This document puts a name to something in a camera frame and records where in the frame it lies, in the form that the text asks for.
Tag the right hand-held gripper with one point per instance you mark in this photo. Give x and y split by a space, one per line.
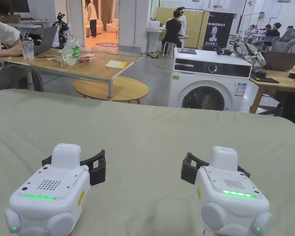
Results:
232 196

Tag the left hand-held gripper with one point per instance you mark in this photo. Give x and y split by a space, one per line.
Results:
51 194

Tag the bed with pale green sheet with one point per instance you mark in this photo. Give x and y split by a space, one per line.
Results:
142 137

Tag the white washing machine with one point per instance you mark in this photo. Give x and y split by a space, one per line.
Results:
209 81

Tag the small humanoid robot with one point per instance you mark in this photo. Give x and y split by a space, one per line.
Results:
61 30

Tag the black standing banner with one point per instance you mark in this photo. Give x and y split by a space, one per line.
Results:
218 29

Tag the pale sofa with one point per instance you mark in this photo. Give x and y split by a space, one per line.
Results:
112 25

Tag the group of people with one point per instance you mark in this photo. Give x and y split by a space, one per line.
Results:
268 30

